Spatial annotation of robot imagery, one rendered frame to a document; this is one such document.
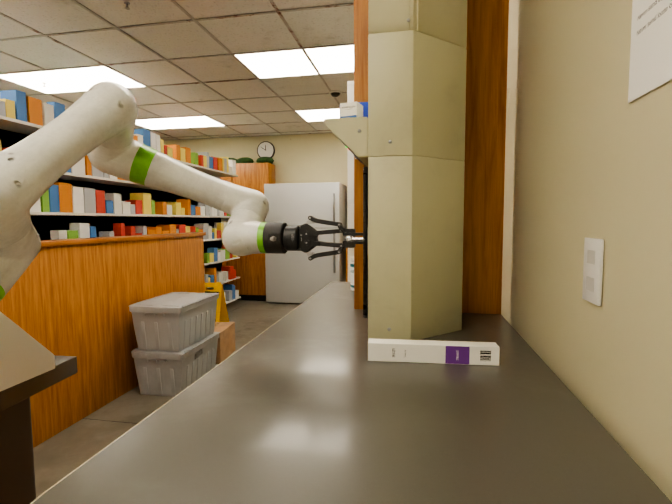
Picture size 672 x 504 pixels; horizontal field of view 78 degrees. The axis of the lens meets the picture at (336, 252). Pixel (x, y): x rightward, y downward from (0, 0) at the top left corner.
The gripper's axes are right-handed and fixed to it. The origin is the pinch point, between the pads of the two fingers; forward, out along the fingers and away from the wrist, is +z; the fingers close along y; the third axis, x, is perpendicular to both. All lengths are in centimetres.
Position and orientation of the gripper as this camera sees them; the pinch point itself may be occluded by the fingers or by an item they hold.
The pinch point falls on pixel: (355, 238)
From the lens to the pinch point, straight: 118.5
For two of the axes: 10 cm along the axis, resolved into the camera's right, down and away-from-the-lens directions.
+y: 0.0, -10.0, -0.8
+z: 9.8, 0.1, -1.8
